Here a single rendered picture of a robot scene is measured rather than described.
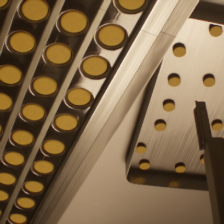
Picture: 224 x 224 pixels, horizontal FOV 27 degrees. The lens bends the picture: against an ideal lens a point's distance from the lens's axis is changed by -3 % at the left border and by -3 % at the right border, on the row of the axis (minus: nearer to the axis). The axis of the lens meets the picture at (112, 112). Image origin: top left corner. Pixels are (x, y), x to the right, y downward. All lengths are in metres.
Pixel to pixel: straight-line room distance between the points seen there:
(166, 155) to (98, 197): 0.10
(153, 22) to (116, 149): 0.29
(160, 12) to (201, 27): 0.19
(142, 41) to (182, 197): 0.36
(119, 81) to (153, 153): 0.27
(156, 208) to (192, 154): 0.10
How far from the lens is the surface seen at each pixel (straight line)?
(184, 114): 0.44
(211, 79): 0.41
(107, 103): 0.22
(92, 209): 0.55
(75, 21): 0.20
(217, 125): 0.45
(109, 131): 0.24
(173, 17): 0.20
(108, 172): 0.50
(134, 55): 0.20
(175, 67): 0.40
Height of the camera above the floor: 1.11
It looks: 46 degrees down
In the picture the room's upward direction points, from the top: 180 degrees counter-clockwise
